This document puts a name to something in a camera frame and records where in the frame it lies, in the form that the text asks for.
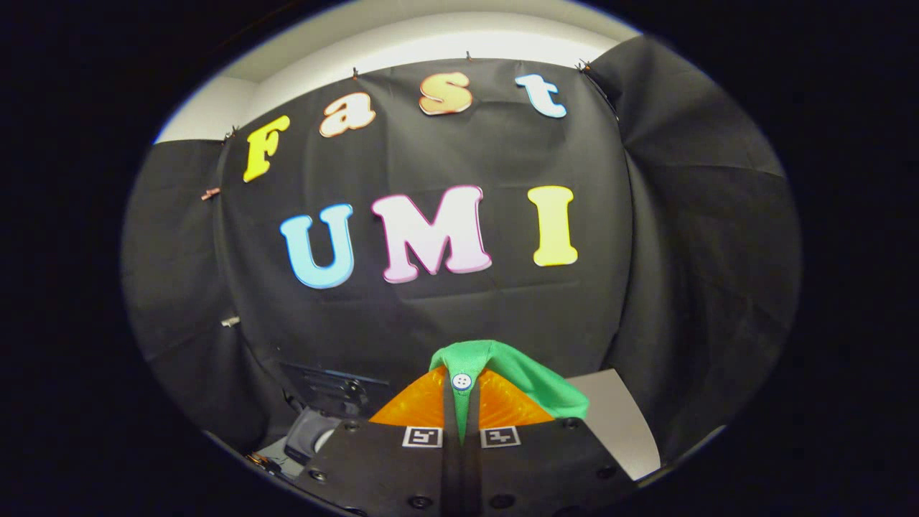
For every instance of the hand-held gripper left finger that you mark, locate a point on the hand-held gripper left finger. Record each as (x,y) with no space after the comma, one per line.
(451,467)

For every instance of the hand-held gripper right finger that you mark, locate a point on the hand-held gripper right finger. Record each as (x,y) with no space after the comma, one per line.
(472,467)

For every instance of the green polo shirt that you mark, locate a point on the green polo shirt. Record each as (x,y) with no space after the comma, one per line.
(531,380)

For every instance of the black backdrop cloth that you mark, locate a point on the black backdrop cloth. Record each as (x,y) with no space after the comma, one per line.
(445,309)

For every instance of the copper cloth clip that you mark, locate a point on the copper cloth clip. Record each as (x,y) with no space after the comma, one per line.
(210,193)

